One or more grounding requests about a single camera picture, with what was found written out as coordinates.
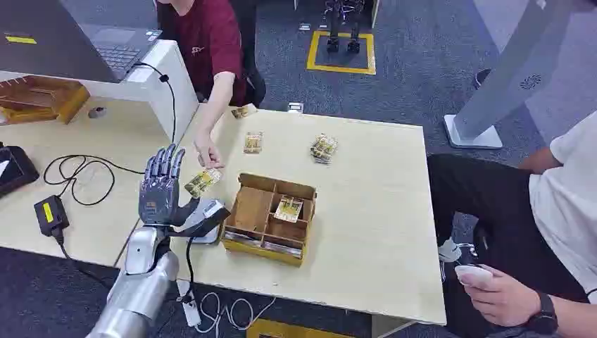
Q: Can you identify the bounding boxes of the white remote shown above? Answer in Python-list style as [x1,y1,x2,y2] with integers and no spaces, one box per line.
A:
[454,263,494,287]

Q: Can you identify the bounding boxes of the person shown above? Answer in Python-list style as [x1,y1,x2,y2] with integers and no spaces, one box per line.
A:
[156,0,268,170]
[426,111,597,338]

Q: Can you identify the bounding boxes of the stack of yellow cards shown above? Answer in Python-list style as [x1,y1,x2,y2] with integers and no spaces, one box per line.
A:
[309,133,339,165]

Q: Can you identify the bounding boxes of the black power adapter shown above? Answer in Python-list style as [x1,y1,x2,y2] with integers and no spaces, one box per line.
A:
[33,194,70,237]

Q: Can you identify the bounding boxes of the row of cards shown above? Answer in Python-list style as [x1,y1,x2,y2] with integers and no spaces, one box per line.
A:
[262,240,304,259]
[223,230,263,249]

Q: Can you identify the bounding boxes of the black device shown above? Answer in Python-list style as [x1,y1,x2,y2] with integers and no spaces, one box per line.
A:
[0,142,41,197]

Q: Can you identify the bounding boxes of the wooden card box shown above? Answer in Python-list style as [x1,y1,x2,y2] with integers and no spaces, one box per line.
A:
[220,173,318,268]

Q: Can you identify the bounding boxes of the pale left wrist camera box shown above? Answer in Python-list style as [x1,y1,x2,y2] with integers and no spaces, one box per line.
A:
[179,198,231,245]

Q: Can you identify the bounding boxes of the black wristwatch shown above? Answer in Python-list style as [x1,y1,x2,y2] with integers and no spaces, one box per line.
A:
[526,291,560,337]

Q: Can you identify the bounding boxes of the dark grey laptop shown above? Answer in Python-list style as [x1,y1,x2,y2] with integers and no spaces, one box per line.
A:
[0,0,163,85]

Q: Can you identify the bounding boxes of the black robot legs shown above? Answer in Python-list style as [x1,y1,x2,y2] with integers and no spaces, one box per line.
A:
[322,0,368,54]

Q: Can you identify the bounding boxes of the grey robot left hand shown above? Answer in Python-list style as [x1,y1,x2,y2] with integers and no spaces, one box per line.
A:
[138,143,201,228]

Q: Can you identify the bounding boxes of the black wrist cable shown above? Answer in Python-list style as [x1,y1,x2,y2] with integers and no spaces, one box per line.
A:
[175,235,197,304]

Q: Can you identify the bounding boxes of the white power strip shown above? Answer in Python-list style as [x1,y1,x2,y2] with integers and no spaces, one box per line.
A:
[175,279,202,328]

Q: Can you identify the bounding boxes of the white cable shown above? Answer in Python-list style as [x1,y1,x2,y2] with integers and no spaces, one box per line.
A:
[194,292,277,335]

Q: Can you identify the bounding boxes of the person's hand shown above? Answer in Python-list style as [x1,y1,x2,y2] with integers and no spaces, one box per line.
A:
[458,264,543,328]
[193,131,225,170]

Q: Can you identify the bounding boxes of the yellow floor tape square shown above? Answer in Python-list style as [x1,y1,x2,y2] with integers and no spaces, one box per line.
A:
[306,30,377,77]

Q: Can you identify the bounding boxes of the yellow printed card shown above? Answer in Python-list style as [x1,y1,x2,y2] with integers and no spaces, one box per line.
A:
[184,168,223,200]
[273,195,305,224]
[243,131,265,156]
[230,103,259,120]

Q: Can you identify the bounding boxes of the white desk riser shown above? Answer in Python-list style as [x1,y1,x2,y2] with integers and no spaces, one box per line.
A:
[0,39,200,144]

